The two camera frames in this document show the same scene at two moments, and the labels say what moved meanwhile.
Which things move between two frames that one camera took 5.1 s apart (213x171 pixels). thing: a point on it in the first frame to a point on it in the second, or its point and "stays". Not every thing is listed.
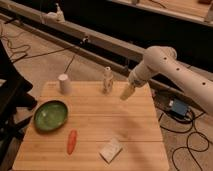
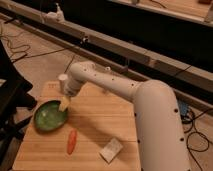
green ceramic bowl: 50,115 stays
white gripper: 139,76 to 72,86
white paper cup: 65,84 stays
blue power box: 179,108 stays
